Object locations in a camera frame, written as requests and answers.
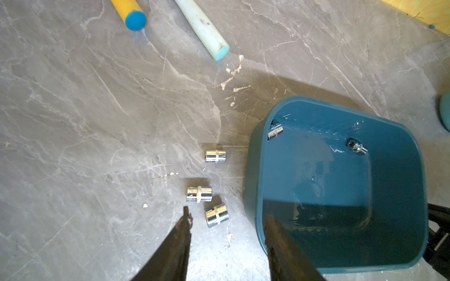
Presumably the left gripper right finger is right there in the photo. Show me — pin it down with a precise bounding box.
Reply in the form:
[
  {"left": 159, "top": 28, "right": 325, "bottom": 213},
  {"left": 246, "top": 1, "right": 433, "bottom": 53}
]
[{"left": 264, "top": 216, "right": 325, "bottom": 281}]

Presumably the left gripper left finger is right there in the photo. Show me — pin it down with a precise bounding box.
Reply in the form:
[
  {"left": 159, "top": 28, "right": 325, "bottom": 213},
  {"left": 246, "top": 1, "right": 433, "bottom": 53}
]
[{"left": 133, "top": 206, "right": 193, "bottom": 281}]

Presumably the chrome socket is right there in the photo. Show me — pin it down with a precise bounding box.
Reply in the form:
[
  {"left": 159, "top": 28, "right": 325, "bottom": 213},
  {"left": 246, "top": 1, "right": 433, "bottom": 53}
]
[
  {"left": 205, "top": 150, "right": 226, "bottom": 163},
  {"left": 186, "top": 186, "right": 213, "bottom": 203},
  {"left": 267, "top": 121, "right": 284, "bottom": 141},
  {"left": 346, "top": 138, "right": 368, "bottom": 156},
  {"left": 205, "top": 203, "right": 229, "bottom": 228}
]

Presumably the teal storage box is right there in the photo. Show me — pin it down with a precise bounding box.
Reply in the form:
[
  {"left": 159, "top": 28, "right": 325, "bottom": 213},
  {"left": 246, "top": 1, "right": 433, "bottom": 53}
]
[{"left": 244, "top": 97, "right": 428, "bottom": 274}]

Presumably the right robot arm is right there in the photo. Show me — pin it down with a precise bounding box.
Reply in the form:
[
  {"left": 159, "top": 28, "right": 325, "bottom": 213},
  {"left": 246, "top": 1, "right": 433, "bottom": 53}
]
[{"left": 423, "top": 203, "right": 450, "bottom": 280}]

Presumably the teal vase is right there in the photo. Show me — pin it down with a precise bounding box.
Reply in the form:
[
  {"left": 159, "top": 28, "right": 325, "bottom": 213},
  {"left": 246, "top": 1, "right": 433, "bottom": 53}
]
[{"left": 439, "top": 91, "right": 450, "bottom": 131}]

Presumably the light blue toy fork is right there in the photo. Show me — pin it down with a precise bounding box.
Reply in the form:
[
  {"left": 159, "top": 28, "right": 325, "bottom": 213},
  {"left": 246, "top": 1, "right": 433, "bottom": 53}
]
[{"left": 175, "top": 0, "right": 230, "bottom": 62}]

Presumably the blue toy shovel yellow handle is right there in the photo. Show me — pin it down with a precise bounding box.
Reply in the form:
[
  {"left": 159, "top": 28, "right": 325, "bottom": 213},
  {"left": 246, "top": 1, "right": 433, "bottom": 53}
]
[{"left": 111, "top": 0, "right": 147, "bottom": 31}]

